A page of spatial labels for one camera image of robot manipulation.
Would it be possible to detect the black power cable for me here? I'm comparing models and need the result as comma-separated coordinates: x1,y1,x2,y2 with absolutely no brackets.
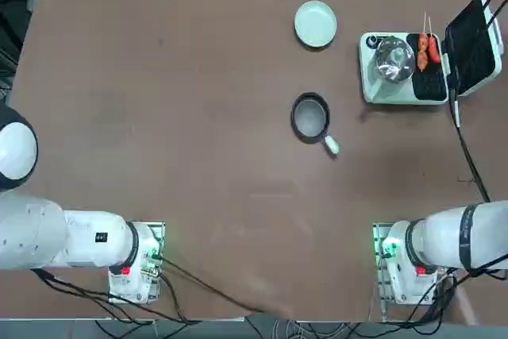
445,0,508,203

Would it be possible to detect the white coiled cable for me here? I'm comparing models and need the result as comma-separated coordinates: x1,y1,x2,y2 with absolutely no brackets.
272,318,344,339

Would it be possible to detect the black pan with white handle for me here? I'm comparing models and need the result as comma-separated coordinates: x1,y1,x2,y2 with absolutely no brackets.
291,92,341,156

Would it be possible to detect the light green multifunctional cooking machine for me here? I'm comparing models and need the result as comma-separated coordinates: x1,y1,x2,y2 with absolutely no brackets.
359,0,505,106

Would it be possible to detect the light green round plate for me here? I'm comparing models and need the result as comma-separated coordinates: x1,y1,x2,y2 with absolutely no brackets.
294,0,339,48

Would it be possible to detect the sausage skewer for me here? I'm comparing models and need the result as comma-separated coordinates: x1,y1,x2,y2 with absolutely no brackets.
415,12,430,72
425,16,443,64

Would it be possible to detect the glass lidded pot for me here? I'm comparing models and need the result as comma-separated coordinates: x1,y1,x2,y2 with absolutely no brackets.
366,35,416,100

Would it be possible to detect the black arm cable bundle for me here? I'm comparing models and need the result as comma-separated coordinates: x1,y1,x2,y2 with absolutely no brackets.
404,252,508,325
30,254,279,325

